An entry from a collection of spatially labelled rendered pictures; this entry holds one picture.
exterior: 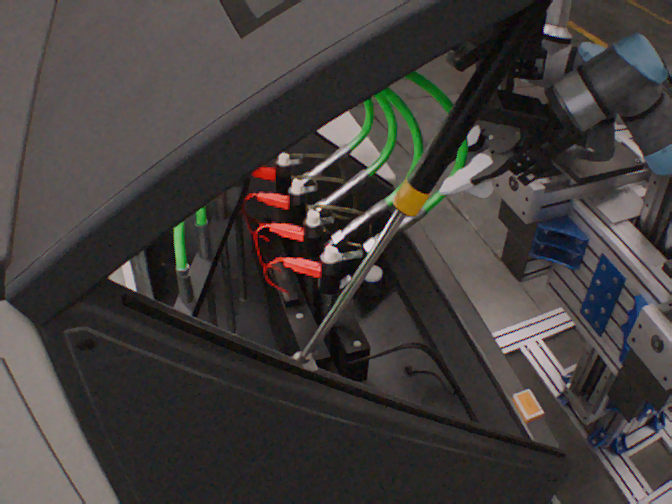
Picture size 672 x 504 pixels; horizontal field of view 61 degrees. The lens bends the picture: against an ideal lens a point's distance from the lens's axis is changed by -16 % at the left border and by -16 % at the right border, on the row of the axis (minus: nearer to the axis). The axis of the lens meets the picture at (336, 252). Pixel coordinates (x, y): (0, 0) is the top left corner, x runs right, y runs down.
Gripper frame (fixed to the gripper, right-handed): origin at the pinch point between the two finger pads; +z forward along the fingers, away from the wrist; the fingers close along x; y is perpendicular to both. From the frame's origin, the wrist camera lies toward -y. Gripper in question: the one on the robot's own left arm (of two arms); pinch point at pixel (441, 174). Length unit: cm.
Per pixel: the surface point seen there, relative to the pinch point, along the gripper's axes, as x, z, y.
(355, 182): 10.4, 15.7, 2.2
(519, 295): 66, 52, 150
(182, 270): -10.3, 27.0, -21.5
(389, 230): -31.3, -10.0, -30.9
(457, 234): 103, 70, 144
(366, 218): 2.4, 14.6, 1.9
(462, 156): -0.3, -4.2, -1.0
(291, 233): 1.6, 23.3, -4.8
